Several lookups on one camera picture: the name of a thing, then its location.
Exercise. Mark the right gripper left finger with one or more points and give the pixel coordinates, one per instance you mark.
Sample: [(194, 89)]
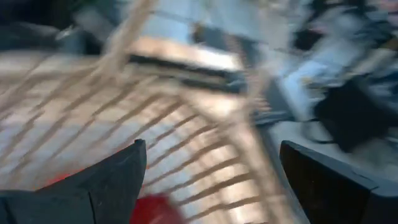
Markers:
[(93, 199)]

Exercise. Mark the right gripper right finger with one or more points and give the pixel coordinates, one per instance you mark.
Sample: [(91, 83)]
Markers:
[(335, 199)]

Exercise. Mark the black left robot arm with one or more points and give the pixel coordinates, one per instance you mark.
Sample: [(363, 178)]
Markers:
[(351, 118)]

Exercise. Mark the black metal table frame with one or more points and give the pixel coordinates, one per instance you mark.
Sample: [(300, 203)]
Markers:
[(174, 66)]

